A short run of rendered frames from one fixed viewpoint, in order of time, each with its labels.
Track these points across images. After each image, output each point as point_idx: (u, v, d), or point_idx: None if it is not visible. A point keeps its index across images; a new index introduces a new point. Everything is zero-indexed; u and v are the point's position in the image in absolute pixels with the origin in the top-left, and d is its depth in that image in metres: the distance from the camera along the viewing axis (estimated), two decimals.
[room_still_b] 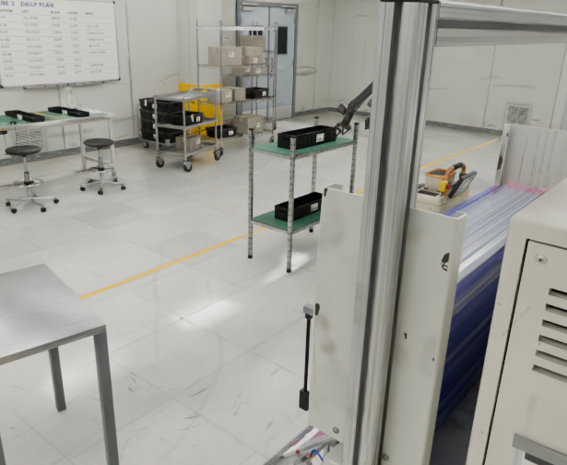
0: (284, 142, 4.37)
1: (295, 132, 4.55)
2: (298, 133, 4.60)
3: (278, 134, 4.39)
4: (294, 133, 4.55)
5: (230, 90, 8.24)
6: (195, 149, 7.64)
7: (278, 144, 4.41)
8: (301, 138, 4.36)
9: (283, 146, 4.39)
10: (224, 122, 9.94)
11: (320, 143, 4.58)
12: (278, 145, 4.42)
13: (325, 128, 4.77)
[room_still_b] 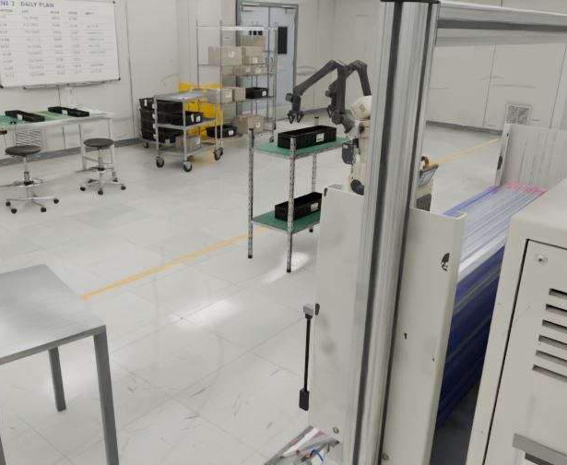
0: (284, 142, 4.37)
1: (295, 132, 4.55)
2: (298, 133, 4.60)
3: (278, 134, 4.39)
4: (294, 133, 4.55)
5: (230, 90, 8.24)
6: (195, 149, 7.64)
7: (278, 144, 4.41)
8: (301, 138, 4.36)
9: (283, 146, 4.39)
10: (224, 122, 9.94)
11: (320, 143, 4.58)
12: (278, 145, 4.42)
13: (325, 128, 4.77)
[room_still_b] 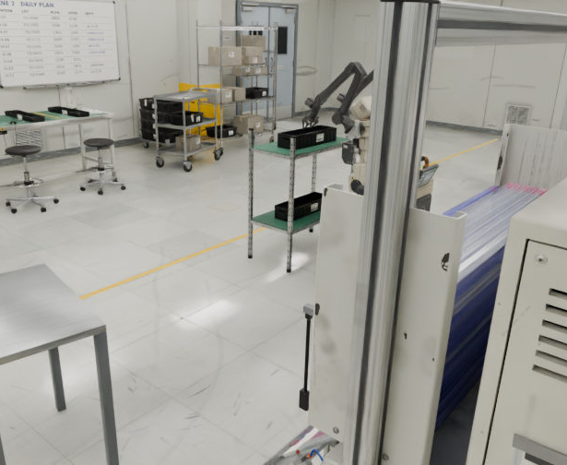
0: (284, 142, 4.37)
1: (295, 132, 4.55)
2: (298, 133, 4.60)
3: (278, 134, 4.39)
4: (294, 133, 4.55)
5: (230, 90, 8.24)
6: (195, 149, 7.64)
7: (278, 144, 4.41)
8: (301, 138, 4.36)
9: (283, 146, 4.39)
10: (224, 122, 9.94)
11: (320, 143, 4.58)
12: (278, 145, 4.42)
13: (325, 128, 4.77)
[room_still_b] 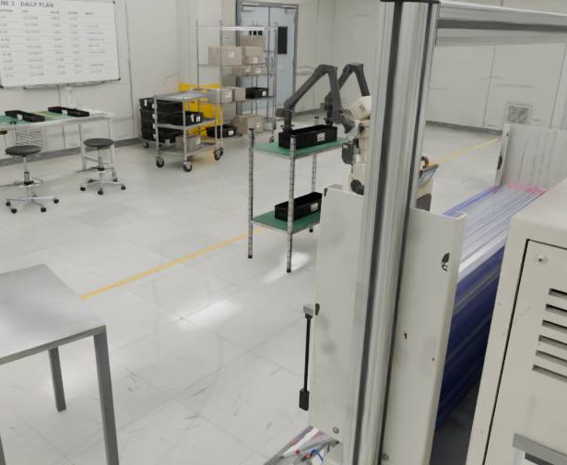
0: (285, 141, 4.37)
1: (296, 131, 4.55)
2: (299, 132, 4.59)
3: (279, 133, 4.38)
4: (295, 132, 4.54)
5: (230, 90, 8.24)
6: (195, 149, 7.64)
7: (279, 143, 4.41)
8: (301, 137, 4.35)
9: (284, 145, 4.38)
10: (224, 122, 9.94)
11: (321, 142, 4.57)
12: (279, 144, 4.41)
13: (326, 127, 4.76)
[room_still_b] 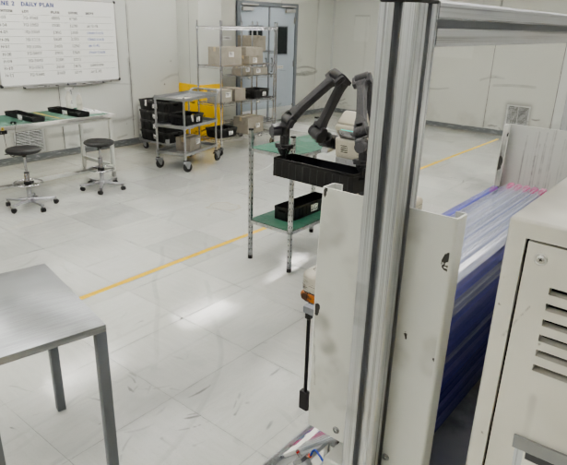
0: (360, 184, 3.03)
1: (321, 171, 3.10)
2: (313, 172, 3.13)
3: (355, 175, 2.97)
4: (323, 172, 3.10)
5: (230, 90, 8.24)
6: (195, 149, 7.64)
7: (353, 190, 3.00)
8: (358, 172, 3.14)
9: (359, 189, 3.04)
10: (224, 122, 9.94)
11: None
12: (353, 191, 3.00)
13: (281, 159, 3.35)
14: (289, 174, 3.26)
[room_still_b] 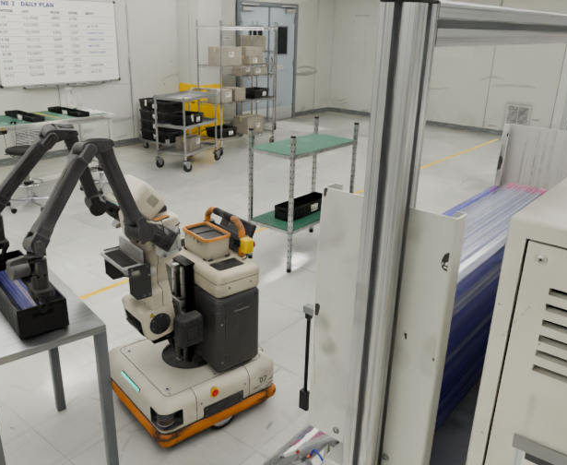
0: (40, 322, 1.99)
1: (1, 293, 2.09)
2: None
3: (20, 312, 1.93)
4: (2, 296, 2.08)
5: (230, 90, 8.24)
6: (195, 149, 7.64)
7: (24, 332, 1.96)
8: (59, 297, 2.09)
9: (39, 329, 1.99)
10: (224, 122, 9.94)
11: None
12: (24, 334, 1.96)
13: None
14: None
